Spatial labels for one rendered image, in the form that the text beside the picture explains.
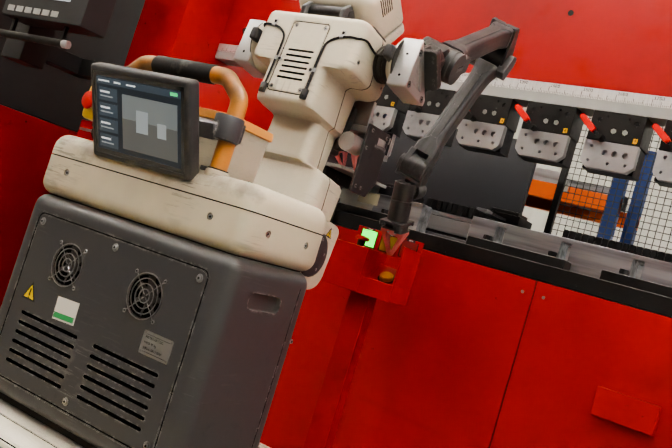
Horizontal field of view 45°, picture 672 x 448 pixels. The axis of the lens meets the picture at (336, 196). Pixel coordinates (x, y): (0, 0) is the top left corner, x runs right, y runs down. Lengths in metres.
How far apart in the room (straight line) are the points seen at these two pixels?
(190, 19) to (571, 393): 1.93
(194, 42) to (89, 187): 1.69
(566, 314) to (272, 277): 0.98
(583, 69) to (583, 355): 0.82
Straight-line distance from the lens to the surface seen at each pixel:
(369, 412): 2.43
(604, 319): 2.17
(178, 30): 3.17
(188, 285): 1.40
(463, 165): 3.14
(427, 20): 2.76
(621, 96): 2.41
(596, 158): 2.37
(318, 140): 1.81
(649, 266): 2.28
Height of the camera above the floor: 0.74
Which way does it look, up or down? 4 degrees up
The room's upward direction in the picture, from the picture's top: 17 degrees clockwise
